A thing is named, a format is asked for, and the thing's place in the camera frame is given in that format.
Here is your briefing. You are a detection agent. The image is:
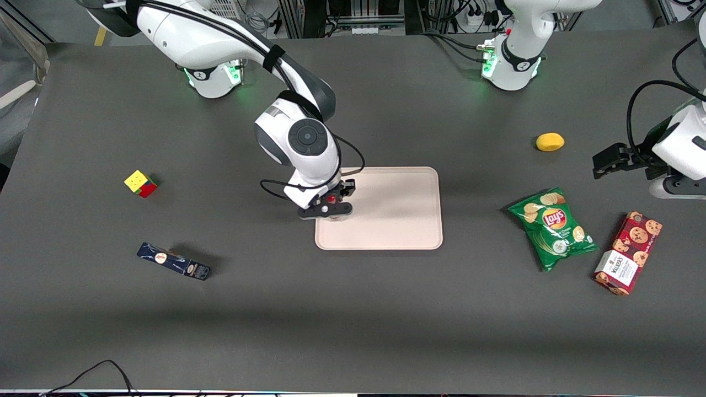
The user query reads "red tartan cookie box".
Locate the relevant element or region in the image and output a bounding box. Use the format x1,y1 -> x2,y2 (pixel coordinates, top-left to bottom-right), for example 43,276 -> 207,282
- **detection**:
593,211 -> 663,297

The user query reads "multicoloured puzzle cube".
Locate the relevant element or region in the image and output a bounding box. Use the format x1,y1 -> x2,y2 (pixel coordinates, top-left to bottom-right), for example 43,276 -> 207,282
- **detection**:
124,170 -> 159,199

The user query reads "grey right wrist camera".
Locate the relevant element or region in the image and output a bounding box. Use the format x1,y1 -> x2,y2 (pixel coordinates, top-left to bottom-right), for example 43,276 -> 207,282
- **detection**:
298,202 -> 354,221

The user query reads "dark blue snack box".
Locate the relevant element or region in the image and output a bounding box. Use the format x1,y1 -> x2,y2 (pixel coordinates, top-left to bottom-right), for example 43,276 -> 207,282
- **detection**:
137,242 -> 211,281

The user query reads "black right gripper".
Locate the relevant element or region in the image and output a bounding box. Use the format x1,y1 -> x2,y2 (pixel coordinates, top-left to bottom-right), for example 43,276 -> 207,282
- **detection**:
330,179 -> 357,206

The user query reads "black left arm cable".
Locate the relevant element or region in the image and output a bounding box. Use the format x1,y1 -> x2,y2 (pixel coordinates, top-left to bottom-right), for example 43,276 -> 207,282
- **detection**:
627,80 -> 706,160

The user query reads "coke bottle with red cap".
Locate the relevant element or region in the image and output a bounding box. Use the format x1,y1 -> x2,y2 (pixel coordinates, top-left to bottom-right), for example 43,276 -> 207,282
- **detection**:
324,194 -> 349,223

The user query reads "thin black table cable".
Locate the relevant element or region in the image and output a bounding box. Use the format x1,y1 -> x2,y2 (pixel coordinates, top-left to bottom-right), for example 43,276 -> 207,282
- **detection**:
41,360 -> 136,397

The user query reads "cream plastic tray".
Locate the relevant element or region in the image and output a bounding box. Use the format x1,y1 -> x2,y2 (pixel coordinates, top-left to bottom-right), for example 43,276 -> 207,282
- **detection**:
314,167 -> 443,251

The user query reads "black background cable bundle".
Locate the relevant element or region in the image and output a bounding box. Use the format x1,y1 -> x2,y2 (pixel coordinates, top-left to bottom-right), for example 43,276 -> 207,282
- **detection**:
422,29 -> 497,62

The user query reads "green Lays chips bag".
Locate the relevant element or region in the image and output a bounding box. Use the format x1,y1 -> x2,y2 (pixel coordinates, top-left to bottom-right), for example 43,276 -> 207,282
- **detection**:
507,187 -> 600,273

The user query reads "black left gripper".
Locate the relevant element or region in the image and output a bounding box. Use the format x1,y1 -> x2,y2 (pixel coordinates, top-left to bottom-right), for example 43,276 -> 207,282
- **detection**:
593,144 -> 664,180

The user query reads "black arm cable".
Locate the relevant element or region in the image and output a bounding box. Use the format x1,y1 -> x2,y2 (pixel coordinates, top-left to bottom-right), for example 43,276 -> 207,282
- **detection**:
627,80 -> 706,160
259,132 -> 366,202

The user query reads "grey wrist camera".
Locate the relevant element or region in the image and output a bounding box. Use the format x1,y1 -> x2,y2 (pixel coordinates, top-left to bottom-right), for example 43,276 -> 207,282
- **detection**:
298,202 -> 354,221
649,175 -> 706,200

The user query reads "white power strip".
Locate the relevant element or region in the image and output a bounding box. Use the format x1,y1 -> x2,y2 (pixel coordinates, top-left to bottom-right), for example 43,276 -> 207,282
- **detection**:
465,10 -> 498,31

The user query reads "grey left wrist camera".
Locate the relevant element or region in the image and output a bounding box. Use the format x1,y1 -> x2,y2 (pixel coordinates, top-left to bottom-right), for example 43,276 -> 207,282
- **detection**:
649,175 -> 706,200

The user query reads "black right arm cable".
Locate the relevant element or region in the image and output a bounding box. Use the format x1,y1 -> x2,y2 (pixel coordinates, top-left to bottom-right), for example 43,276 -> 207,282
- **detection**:
259,132 -> 366,202

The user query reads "yellow lemon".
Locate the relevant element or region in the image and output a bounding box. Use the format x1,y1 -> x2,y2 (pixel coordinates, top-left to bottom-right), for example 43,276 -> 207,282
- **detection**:
536,132 -> 565,152

